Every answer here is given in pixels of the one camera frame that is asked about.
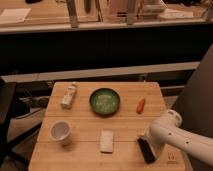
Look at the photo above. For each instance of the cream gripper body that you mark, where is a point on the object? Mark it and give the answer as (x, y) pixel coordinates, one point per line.
(143, 141)

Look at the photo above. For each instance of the black eraser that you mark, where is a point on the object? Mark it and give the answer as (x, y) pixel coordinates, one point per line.
(146, 151)

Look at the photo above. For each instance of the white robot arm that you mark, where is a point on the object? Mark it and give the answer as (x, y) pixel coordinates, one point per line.
(166, 130)

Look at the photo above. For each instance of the orange carrot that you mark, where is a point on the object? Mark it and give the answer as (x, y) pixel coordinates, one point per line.
(140, 106)

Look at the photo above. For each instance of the white sponge block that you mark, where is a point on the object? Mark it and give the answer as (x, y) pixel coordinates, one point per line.
(106, 141)

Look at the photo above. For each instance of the green bowl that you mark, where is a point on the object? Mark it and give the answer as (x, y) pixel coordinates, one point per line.
(104, 101)

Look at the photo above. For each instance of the small white bottle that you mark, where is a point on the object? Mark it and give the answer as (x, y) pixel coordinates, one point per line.
(69, 95)

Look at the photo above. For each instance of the black chair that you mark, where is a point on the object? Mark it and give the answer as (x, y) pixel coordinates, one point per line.
(10, 107)

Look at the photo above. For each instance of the white paper sheet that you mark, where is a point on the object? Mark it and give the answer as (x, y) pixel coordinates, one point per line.
(10, 16)

